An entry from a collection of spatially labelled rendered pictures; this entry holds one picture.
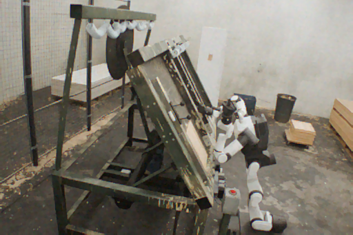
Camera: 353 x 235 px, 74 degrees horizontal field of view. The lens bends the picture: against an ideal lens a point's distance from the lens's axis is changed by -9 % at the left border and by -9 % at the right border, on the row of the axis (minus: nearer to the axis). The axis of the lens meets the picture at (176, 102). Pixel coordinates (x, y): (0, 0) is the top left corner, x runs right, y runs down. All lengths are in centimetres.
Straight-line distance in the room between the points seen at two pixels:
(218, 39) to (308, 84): 307
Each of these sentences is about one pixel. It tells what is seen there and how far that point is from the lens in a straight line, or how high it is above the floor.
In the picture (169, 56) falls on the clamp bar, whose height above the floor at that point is 178.
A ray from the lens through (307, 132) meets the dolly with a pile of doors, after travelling 553.
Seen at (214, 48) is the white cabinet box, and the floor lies 158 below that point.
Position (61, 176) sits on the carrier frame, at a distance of 242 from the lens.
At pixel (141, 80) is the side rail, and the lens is 177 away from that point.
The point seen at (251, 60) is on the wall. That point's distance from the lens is 757.
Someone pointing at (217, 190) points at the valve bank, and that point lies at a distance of 244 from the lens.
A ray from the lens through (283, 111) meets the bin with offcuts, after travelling 676.
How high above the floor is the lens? 216
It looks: 18 degrees down
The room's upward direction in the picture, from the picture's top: 7 degrees clockwise
